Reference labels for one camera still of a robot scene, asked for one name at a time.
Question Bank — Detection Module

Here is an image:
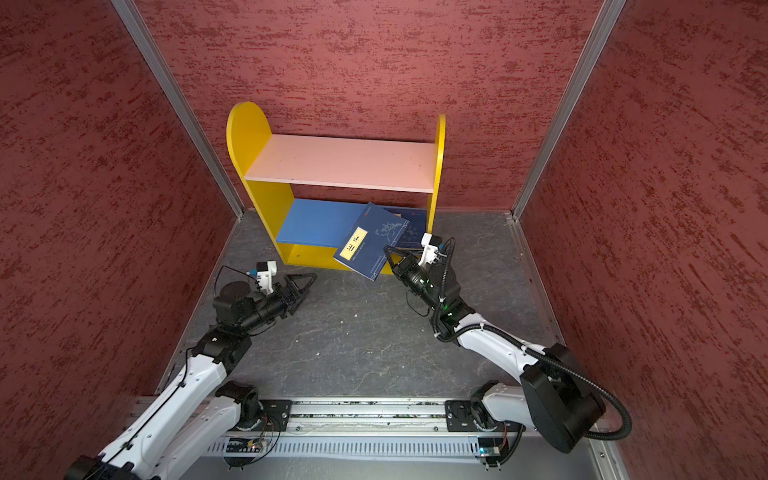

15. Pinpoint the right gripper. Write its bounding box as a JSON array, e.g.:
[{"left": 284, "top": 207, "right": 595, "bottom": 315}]
[{"left": 386, "top": 245, "right": 443, "bottom": 311}]

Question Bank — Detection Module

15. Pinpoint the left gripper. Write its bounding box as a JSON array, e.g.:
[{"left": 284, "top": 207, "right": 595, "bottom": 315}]
[{"left": 241, "top": 274, "right": 318, "bottom": 333}]

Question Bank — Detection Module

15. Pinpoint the navy book underneath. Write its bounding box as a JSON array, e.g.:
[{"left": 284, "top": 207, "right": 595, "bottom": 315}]
[{"left": 386, "top": 207, "right": 427, "bottom": 250}]

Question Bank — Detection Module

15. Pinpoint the small navy book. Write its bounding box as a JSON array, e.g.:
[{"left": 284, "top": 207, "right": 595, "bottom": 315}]
[{"left": 333, "top": 203, "right": 410, "bottom": 281}]

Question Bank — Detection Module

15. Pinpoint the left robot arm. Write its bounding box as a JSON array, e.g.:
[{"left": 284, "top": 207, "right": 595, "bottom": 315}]
[{"left": 65, "top": 268, "right": 317, "bottom": 479}]

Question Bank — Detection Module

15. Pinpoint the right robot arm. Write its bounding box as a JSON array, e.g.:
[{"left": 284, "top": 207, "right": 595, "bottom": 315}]
[{"left": 384, "top": 246, "right": 606, "bottom": 453}]

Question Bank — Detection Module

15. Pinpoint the yellow pink blue bookshelf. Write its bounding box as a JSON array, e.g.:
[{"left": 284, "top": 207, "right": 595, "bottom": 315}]
[{"left": 226, "top": 102, "right": 446, "bottom": 269}]

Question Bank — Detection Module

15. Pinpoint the left circuit board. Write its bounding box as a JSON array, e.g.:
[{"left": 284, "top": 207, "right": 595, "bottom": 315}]
[{"left": 225, "top": 438, "right": 269, "bottom": 455}]

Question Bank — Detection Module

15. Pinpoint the circuit board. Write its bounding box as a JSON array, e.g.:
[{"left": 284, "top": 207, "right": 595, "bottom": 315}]
[
  {"left": 475, "top": 437, "right": 509, "bottom": 462},
  {"left": 225, "top": 438, "right": 269, "bottom": 455}
]

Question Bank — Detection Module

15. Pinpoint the right circuit board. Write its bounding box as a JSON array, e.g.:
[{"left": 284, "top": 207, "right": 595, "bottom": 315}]
[{"left": 475, "top": 437, "right": 509, "bottom": 462}]

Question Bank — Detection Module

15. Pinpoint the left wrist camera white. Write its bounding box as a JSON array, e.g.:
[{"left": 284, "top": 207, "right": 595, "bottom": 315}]
[{"left": 254, "top": 261, "right": 277, "bottom": 295}]

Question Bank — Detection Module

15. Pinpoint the black corrugated cable hose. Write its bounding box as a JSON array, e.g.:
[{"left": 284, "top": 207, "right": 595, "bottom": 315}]
[{"left": 437, "top": 236, "right": 634, "bottom": 442}]

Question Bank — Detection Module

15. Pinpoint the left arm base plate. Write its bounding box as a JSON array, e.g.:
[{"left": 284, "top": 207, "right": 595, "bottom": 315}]
[{"left": 235, "top": 399, "right": 293, "bottom": 432}]

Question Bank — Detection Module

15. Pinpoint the aluminium mounting rail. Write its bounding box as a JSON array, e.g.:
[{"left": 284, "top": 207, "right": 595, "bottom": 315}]
[{"left": 259, "top": 397, "right": 485, "bottom": 436}]

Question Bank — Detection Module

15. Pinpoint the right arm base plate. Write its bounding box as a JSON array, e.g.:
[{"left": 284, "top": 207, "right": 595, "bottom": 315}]
[{"left": 444, "top": 400, "right": 505, "bottom": 434}]

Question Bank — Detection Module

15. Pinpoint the left aluminium corner post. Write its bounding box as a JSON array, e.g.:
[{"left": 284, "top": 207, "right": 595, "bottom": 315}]
[{"left": 111, "top": 0, "right": 246, "bottom": 219}]

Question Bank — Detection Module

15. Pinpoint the aluminium corner post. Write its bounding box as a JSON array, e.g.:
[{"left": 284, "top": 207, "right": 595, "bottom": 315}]
[
  {"left": 111, "top": 0, "right": 246, "bottom": 219},
  {"left": 511, "top": 0, "right": 626, "bottom": 221}
]

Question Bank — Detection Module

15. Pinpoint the right aluminium corner post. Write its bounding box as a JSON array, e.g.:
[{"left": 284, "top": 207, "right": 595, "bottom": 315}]
[{"left": 511, "top": 0, "right": 626, "bottom": 221}]

